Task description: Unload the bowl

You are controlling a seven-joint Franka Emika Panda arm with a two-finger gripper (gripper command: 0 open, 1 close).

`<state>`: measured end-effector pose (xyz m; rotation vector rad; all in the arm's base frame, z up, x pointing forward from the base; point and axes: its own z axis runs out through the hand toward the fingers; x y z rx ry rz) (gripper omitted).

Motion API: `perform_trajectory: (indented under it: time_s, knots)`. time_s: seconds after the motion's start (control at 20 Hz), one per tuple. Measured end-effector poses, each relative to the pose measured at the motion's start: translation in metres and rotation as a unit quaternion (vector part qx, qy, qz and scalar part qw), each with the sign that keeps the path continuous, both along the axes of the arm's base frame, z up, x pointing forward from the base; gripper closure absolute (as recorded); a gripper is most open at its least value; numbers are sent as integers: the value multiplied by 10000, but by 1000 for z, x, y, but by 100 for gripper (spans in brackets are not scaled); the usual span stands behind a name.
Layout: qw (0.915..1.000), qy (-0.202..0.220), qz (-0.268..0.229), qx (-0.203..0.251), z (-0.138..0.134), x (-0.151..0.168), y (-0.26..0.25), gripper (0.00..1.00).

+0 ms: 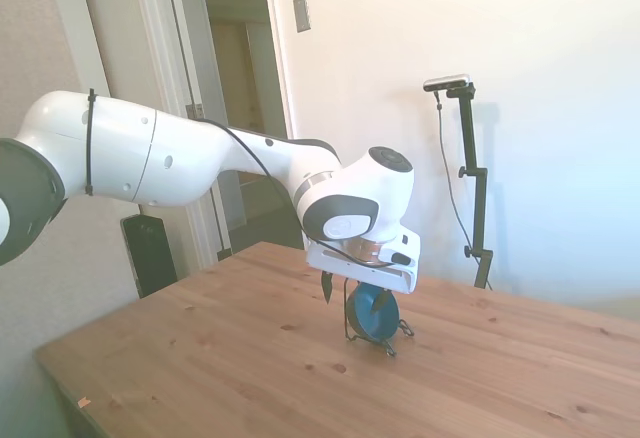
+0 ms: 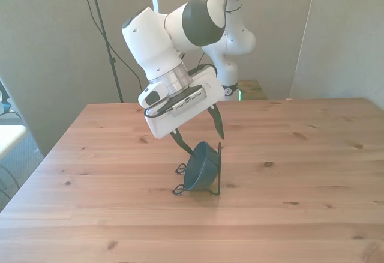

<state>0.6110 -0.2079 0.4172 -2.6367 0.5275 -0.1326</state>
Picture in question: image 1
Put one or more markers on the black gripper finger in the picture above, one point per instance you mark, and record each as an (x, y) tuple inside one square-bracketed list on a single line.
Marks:
[(381, 299), (327, 285)]

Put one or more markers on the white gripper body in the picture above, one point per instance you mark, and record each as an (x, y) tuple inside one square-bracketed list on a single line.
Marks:
[(395, 278)]

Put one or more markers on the dark blue bowl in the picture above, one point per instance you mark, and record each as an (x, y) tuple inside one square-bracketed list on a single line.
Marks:
[(370, 325)]

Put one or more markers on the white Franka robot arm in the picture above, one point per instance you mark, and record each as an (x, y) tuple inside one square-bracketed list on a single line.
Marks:
[(125, 158)]

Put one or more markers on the black upright box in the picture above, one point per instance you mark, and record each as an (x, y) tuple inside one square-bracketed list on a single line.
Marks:
[(150, 258)]

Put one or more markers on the metal door hinge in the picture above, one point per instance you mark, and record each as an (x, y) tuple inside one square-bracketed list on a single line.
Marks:
[(195, 110)]

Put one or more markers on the small orange tape scrap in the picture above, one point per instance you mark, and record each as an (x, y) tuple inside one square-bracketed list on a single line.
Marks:
[(83, 401)]

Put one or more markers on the black zip tie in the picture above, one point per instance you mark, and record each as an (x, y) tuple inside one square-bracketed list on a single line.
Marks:
[(89, 148)]

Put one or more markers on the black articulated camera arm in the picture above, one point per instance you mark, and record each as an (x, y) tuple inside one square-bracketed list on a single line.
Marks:
[(480, 198)]

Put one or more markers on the silver exterior camera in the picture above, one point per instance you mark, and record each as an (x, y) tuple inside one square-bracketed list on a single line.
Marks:
[(447, 82)]

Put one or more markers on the grey wall switch plate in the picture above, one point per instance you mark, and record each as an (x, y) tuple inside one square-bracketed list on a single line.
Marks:
[(302, 14)]

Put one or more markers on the white door frame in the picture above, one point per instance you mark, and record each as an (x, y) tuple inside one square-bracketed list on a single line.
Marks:
[(160, 58)]

